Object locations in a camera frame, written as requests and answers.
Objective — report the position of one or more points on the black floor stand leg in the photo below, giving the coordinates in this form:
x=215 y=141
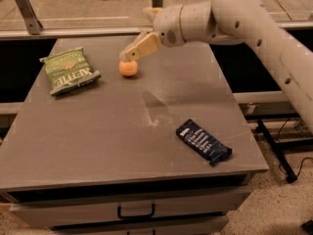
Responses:
x=261 y=128

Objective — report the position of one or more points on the black upper drawer handle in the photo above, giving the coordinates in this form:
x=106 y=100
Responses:
x=136 y=212

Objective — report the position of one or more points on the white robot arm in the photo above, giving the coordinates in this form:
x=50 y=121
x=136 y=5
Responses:
x=216 y=21

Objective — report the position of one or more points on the upper grey drawer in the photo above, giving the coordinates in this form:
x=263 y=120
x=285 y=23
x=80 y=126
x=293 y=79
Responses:
x=103 y=209

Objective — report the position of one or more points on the grey drawer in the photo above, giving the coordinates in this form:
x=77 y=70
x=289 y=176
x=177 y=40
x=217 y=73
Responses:
x=103 y=209
x=204 y=225

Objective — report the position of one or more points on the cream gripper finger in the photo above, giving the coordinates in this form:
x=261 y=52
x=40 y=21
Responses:
x=150 y=13
x=145 y=44

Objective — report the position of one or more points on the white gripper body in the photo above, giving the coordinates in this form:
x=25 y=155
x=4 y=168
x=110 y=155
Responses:
x=167 y=24

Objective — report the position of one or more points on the horizontal metal rail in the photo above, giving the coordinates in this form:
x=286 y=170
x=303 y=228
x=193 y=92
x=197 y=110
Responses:
x=73 y=32

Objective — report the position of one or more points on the left metal railing bracket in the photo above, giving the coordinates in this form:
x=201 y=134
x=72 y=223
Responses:
x=33 y=25

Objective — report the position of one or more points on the dark blue snack bar wrapper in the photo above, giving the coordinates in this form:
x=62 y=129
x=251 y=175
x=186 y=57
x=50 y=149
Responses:
x=203 y=143

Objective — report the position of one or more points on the lower grey drawer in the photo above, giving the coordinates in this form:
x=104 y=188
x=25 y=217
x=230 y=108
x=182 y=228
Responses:
x=204 y=225

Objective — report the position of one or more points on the green jalapeno chip bag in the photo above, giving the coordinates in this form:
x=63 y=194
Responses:
x=68 y=70

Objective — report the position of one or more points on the orange fruit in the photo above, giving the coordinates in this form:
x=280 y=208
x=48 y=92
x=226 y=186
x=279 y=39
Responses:
x=128 y=68

